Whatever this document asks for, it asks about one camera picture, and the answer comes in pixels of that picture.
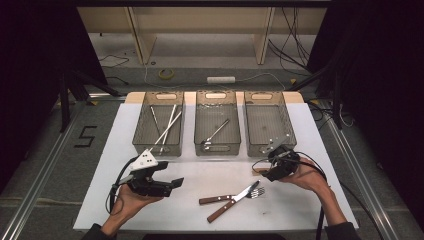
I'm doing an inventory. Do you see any grey translucent plastic bin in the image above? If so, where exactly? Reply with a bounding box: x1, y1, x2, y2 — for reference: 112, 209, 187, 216
131, 91, 186, 158
243, 90, 298, 158
193, 90, 242, 157

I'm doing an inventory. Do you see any hand-held gripper cable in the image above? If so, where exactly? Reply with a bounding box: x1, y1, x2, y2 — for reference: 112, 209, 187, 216
105, 157, 138, 215
252, 151, 330, 240

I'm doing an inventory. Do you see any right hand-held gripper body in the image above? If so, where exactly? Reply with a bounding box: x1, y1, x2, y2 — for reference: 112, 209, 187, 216
260, 134, 301, 178

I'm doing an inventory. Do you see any black metal stand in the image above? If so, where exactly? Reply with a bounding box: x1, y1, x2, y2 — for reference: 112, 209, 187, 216
57, 68, 124, 133
285, 59, 345, 130

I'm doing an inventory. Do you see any white table sheet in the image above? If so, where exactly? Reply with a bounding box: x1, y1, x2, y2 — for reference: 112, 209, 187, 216
72, 102, 360, 233

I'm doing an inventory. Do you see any metal chopstick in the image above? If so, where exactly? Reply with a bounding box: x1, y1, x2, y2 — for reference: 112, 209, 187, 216
149, 105, 162, 134

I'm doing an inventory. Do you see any white power strip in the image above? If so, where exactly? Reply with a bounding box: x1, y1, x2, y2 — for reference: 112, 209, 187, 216
206, 75, 237, 85

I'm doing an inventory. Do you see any right hand-held gripper cable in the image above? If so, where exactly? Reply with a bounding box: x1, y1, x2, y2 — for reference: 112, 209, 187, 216
252, 151, 330, 240

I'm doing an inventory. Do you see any yellow tape roll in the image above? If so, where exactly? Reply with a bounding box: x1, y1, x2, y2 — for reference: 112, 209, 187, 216
157, 67, 176, 81

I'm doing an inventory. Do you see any person's right hand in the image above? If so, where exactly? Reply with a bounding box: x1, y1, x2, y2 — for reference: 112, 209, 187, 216
279, 157, 327, 195

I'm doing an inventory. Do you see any white cable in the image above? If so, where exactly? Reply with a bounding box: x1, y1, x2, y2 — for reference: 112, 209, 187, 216
143, 62, 288, 92

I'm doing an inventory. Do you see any black curtain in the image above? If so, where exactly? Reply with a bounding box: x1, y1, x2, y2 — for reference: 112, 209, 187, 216
0, 0, 109, 194
305, 0, 424, 231

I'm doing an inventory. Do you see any wooden-handled fork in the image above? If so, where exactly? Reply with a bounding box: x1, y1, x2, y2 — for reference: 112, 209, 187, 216
198, 186, 267, 206

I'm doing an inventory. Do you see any wooden shelf unit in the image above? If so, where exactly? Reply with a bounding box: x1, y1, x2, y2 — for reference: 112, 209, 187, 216
77, 6, 328, 66

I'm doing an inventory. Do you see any left hand-held gripper cable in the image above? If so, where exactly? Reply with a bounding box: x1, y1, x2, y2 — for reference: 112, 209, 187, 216
105, 157, 138, 215

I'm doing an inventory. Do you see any thin black floor cable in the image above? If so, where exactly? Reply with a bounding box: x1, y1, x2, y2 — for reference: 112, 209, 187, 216
98, 53, 131, 70

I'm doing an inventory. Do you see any white chopstick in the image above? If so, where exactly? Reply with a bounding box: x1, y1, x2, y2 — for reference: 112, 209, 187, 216
148, 110, 183, 154
159, 103, 178, 156

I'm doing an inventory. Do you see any metal spoon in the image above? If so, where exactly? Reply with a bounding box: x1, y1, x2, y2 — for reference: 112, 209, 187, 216
200, 118, 231, 150

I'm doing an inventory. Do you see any bundle of black cables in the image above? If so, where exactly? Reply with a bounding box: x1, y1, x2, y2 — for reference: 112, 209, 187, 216
267, 6, 312, 74

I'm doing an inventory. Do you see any person's left hand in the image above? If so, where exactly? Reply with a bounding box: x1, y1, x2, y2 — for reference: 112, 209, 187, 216
109, 184, 165, 228

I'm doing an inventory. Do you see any wooden-handled knife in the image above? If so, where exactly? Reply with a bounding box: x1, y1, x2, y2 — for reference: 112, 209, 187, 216
206, 179, 262, 224

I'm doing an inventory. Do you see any metal floor rail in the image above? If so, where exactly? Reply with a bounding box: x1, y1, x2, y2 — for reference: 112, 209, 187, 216
318, 99, 401, 240
0, 99, 88, 240

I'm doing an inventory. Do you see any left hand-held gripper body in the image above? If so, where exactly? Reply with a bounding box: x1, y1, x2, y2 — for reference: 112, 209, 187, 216
117, 149, 173, 198

